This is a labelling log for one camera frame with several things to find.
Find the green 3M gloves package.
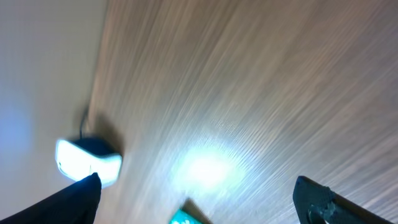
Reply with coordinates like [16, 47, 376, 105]
[169, 210, 201, 224]

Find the white barcode scanner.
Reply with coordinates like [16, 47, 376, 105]
[55, 137, 123, 188]

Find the scanner black cable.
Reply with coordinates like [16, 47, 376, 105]
[79, 107, 90, 140]

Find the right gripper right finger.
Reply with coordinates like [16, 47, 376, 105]
[293, 175, 392, 224]

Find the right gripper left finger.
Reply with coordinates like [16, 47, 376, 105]
[1, 172, 102, 224]

